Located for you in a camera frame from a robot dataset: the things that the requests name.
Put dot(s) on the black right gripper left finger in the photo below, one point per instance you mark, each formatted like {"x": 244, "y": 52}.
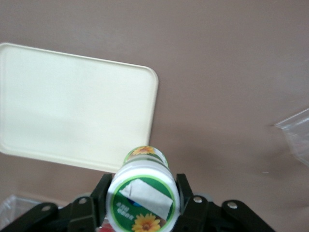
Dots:
{"x": 84, "y": 212}

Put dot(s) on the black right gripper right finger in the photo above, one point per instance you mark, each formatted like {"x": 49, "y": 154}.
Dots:
{"x": 195, "y": 215}

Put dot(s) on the green gum bottle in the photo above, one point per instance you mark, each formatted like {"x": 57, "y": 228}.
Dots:
{"x": 142, "y": 183}

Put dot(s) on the cream plastic tray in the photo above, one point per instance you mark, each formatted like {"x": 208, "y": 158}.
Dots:
{"x": 72, "y": 104}

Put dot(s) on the clear acrylic bottle rack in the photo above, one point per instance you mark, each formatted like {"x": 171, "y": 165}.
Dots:
{"x": 9, "y": 200}

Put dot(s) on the clear acrylic stepped stand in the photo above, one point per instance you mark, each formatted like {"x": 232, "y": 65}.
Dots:
{"x": 299, "y": 135}

